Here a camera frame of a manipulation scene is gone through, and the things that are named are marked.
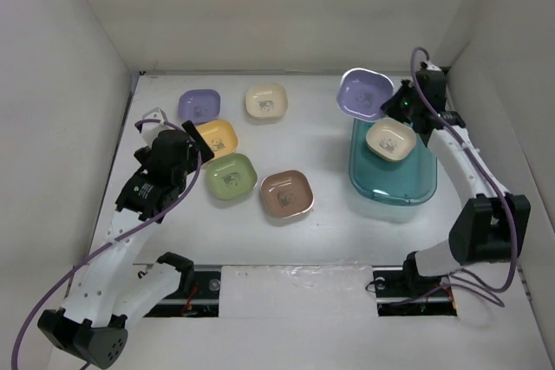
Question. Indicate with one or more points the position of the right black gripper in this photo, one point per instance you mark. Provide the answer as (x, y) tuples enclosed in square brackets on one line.
[(392, 108)]

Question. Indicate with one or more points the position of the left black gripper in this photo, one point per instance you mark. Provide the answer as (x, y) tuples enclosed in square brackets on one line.
[(187, 126)]

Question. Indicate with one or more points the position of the cream plate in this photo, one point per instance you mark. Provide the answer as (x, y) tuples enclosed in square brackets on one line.
[(266, 102), (391, 140)]

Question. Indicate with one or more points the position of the purple plate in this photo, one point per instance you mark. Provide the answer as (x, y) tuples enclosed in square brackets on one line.
[(199, 105), (362, 93)]

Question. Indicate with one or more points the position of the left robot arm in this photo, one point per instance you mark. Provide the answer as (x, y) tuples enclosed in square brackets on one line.
[(93, 322)]

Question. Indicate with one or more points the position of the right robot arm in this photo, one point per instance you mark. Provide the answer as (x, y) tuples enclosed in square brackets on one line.
[(482, 248)]

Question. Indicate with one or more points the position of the teal plastic bin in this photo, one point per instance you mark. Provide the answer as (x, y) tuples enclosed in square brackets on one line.
[(412, 181)]

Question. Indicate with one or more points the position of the yellow plate on table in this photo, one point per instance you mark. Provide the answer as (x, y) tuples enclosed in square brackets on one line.
[(220, 136)]

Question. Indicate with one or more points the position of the green plate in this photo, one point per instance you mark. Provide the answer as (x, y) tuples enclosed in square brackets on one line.
[(231, 176)]

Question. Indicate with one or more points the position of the cream plate back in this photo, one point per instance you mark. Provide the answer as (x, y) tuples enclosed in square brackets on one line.
[(266, 102)]

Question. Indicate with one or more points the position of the brown plate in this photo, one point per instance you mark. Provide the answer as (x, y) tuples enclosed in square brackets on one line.
[(286, 194)]

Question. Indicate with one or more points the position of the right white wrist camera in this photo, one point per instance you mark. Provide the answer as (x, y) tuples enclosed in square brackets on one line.
[(428, 65)]

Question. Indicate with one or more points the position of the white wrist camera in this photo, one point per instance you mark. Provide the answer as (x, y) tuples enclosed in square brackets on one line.
[(428, 65), (152, 126)]

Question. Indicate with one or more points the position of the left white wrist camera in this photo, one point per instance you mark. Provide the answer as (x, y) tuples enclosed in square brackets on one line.
[(152, 126)]

